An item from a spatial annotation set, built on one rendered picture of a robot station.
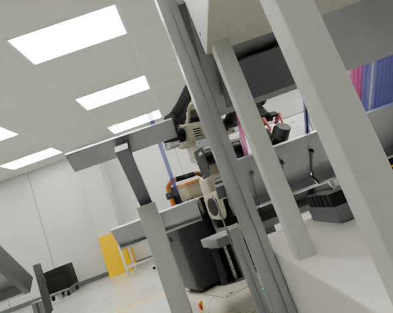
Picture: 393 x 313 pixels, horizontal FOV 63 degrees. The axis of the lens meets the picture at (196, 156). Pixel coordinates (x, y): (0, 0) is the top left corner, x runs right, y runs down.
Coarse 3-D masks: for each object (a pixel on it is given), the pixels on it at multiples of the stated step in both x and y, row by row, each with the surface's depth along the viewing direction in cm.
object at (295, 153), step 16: (368, 112) 107; (384, 112) 108; (384, 128) 112; (288, 144) 106; (304, 144) 108; (320, 144) 109; (384, 144) 117; (240, 160) 105; (288, 160) 110; (304, 160) 112; (320, 160) 114; (256, 176) 110; (288, 176) 114; (304, 176) 116; (256, 192) 115
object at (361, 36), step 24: (384, 0) 86; (192, 24) 78; (336, 24) 87; (360, 24) 88; (384, 24) 90; (240, 48) 84; (264, 48) 86; (360, 48) 92; (384, 48) 94; (216, 72) 86; (264, 72) 85; (288, 72) 87; (216, 96) 90; (264, 96) 94
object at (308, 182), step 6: (384, 150) 118; (390, 150) 117; (390, 156) 115; (318, 174) 117; (324, 174) 116; (330, 174) 115; (300, 180) 117; (306, 180) 116; (312, 180) 115; (318, 180) 114; (324, 180) 114; (330, 180) 114; (294, 186) 115; (300, 186) 114; (306, 186) 114; (312, 186) 114; (294, 192) 113; (258, 198) 115; (264, 198) 114; (258, 204) 113; (264, 204) 113
